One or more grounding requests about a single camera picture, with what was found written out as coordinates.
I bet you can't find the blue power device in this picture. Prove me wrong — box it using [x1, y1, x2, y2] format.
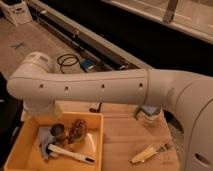
[80, 59, 95, 72]

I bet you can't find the black chair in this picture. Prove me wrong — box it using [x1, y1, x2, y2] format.
[0, 72, 23, 168]

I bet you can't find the black coiled cable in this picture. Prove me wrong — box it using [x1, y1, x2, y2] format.
[56, 53, 83, 75]

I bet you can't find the dark wooden block eraser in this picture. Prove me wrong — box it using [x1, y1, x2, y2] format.
[89, 102, 102, 113]

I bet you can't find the white cardboard box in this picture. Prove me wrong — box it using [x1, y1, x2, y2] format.
[0, 0, 32, 26]

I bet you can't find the brown pine cone toy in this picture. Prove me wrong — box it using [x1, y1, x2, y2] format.
[68, 119, 87, 144]

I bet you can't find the wooden table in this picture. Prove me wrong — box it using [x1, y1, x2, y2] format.
[54, 100, 182, 171]

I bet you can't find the yellow plastic bin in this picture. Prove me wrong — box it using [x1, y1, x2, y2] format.
[4, 112, 103, 171]

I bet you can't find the white dish brush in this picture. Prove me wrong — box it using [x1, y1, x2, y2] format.
[47, 122, 96, 165]

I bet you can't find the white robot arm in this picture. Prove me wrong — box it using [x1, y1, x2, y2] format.
[7, 52, 213, 171]

